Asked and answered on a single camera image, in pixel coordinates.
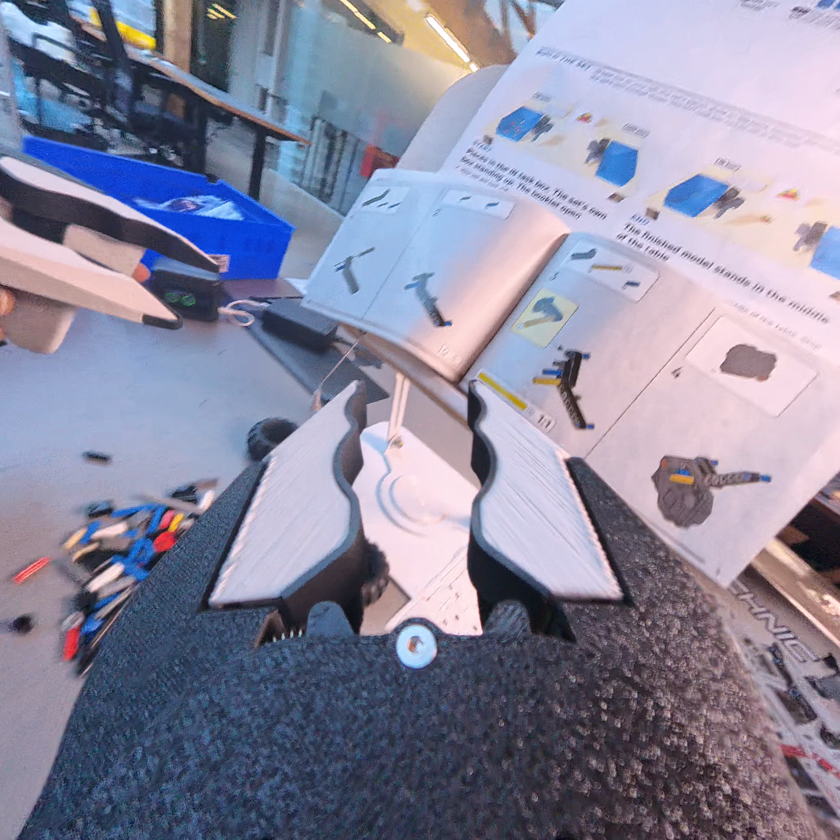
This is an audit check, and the toy truck box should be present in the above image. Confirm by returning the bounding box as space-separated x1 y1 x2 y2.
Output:
729 539 840 821

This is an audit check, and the instruction booklet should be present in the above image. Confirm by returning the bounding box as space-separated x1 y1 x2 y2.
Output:
305 168 840 589

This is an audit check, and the black toy tyre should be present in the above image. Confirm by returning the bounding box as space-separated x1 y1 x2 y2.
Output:
246 416 303 463

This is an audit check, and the pile of small building bricks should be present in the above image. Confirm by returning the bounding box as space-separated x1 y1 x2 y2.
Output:
7 453 217 670

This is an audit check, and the wooden background table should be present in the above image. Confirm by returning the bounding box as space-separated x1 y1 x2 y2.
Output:
73 33 312 204

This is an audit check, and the grey desk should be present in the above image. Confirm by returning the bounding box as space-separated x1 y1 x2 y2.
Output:
0 283 395 840

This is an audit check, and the black device with green display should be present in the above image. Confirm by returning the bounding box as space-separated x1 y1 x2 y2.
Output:
147 263 224 322

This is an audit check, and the white book stand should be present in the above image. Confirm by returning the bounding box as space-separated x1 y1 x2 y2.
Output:
309 66 526 637

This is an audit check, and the blue plastic bin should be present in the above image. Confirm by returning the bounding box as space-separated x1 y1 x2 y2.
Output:
27 136 292 279

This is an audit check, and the black power adapter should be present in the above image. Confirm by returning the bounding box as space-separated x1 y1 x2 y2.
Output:
260 302 342 353

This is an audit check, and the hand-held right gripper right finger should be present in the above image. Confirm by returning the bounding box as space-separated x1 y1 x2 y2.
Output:
466 381 627 637

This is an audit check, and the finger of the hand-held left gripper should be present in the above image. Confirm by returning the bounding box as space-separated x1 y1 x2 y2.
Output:
0 155 221 274
0 218 185 330

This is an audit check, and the white printed task sheet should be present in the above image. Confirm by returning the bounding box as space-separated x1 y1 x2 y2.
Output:
440 0 840 329

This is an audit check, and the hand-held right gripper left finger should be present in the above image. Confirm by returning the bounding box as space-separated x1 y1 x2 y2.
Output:
208 381 371 634

